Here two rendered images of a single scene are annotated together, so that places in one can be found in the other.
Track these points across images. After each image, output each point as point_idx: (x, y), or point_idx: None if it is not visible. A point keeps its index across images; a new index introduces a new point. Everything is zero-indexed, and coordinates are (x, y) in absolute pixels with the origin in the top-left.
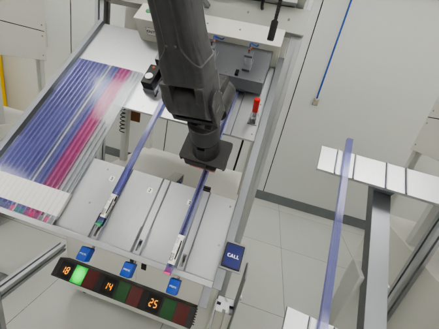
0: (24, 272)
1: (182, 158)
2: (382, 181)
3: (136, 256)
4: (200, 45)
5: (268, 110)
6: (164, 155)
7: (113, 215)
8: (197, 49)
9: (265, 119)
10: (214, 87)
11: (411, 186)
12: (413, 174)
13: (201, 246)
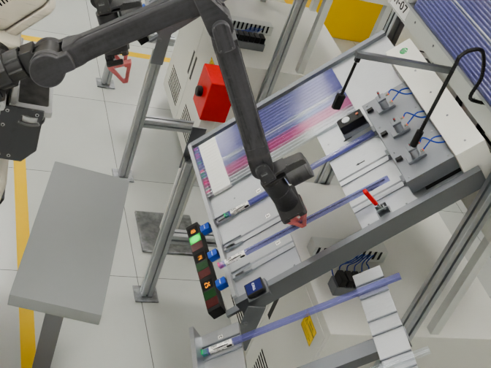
0: None
1: (446, 243)
2: (372, 317)
3: (221, 248)
4: (250, 142)
5: (400, 212)
6: (429, 222)
7: (237, 217)
8: (248, 143)
9: (388, 218)
10: (264, 163)
11: (383, 336)
12: (398, 332)
13: (255, 274)
